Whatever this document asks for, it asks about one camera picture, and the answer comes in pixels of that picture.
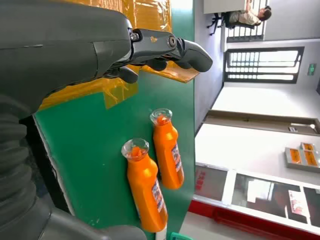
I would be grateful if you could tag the orange bottle with clear cap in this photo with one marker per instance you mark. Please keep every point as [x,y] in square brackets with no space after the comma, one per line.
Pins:
[146,188]
[166,152]

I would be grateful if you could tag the teal bottle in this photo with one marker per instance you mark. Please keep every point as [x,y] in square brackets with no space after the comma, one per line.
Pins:
[180,237]

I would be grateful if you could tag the seated person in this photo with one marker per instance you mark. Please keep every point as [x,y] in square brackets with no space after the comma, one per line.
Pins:
[246,17]

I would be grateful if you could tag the green exit sign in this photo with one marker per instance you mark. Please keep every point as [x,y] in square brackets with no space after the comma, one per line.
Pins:
[312,69]

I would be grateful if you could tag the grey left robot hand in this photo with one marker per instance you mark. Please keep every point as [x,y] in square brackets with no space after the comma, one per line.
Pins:
[55,49]

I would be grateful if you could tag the black office chair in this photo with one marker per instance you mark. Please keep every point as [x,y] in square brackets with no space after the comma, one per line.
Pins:
[217,20]

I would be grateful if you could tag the white railing window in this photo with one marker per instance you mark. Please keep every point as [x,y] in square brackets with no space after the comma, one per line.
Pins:
[240,33]

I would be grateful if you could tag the grey wall panel orange signs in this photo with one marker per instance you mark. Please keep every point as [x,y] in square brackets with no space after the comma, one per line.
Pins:
[300,157]

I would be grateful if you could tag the red white glass cabinet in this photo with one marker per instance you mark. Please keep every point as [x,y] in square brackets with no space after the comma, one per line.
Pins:
[250,226]

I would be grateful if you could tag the brown framed door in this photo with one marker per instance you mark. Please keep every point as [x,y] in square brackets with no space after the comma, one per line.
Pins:
[250,121]

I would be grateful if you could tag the dark framed barred window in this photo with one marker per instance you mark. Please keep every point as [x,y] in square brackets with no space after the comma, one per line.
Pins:
[263,66]

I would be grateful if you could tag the white shampoo bottle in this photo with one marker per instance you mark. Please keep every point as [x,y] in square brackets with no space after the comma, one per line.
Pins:
[161,234]

